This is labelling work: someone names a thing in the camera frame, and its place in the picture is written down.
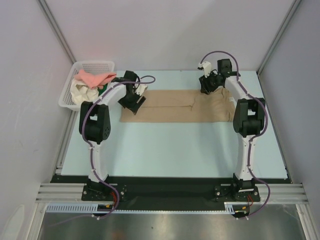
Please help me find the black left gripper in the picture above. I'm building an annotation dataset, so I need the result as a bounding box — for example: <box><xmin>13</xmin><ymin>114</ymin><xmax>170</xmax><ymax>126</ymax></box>
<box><xmin>117</xmin><ymin>89</ymin><xmax>146</xmax><ymax>115</ymax></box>

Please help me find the beige t shirt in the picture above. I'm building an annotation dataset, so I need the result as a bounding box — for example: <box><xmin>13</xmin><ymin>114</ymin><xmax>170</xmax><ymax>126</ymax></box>
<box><xmin>120</xmin><ymin>88</ymin><xmax>236</xmax><ymax>123</ymax></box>

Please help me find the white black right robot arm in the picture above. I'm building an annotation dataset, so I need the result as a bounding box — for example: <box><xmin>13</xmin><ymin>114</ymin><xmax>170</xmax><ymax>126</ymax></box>
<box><xmin>198</xmin><ymin>58</ymin><xmax>267</xmax><ymax>202</ymax></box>

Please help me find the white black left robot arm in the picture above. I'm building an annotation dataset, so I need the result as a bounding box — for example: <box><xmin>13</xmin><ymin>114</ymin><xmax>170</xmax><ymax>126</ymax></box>
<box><xmin>79</xmin><ymin>70</ymin><xmax>148</xmax><ymax>201</ymax></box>

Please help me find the green cloth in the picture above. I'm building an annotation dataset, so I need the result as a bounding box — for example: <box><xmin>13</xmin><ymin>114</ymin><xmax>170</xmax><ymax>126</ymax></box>
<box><xmin>98</xmin><ymin>84</ymin><xmax>108</xmax><ymax>96</ymax></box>

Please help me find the pink cloth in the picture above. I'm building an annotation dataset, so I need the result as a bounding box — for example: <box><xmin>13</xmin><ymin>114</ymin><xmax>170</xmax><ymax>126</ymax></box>
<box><xmin>74</xmin><ymin>69</ymin><xmax>117</xmax><ymax>89</ymax></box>

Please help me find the cream white cloth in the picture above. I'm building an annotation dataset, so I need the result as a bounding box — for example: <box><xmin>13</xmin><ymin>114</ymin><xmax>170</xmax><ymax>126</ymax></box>
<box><xmin>70</xmin><ymin>79</ymin><xmax>99</xmax><ymax>106</ymax></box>

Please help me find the white plastic basket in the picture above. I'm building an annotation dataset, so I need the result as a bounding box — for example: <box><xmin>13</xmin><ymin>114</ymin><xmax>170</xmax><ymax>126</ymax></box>
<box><xmin>57</xmin><ymin>59</ymin><xmax>115</xmax><ymax>112</ymax></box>

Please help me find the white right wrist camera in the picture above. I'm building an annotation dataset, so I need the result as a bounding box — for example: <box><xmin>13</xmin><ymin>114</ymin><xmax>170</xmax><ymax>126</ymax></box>
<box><xmin>197</xmin><ymin>61</ymin><xmax>213</xmax><ymax>78</ymax></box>

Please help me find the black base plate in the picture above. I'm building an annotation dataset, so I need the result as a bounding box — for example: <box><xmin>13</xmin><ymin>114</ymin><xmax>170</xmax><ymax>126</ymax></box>
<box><xmin>50</xmin><ymin>174</ymin><xmax>293</xmax><ymax>212</ymax></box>

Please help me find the right aluminium corner post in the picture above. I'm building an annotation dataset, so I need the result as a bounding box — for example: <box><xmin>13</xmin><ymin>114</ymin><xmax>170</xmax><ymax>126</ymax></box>
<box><xmin>256</xmin><ymin>0</ymin><xmax>303</xmax><ymax>77</ymax></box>

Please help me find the aluminium corner post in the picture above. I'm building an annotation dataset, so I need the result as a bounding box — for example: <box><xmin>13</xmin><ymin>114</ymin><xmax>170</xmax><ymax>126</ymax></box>
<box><xmin>256</xmin><ymin>0</ymin><xmax>303</xmax><ymax>77</ymax></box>
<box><xmin>36</xmin><ymin>0</ymin><xmax>77</xmax><ymax>64</ymax></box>

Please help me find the left aluminium corner post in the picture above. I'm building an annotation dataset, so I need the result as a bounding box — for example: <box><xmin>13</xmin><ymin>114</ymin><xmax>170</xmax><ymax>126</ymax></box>
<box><xmin>36</xmin><ymin>0</ymin><xmax>77</xmax><ymax>64</ymax></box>

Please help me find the white slotted cable duct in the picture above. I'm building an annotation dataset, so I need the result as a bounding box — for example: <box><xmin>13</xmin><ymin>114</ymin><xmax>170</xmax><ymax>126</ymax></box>
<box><xmin>46</xmin><ymin>203</ymin><xmax>235</xmax><ymax>215</ymax></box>

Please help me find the aluminium front rail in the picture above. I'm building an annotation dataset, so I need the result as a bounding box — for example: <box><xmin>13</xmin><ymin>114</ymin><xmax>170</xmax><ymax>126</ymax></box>
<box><xmin>35</xmin><ymin>183</ymin><xmax>309</xmax><ymax>205</ymax></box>

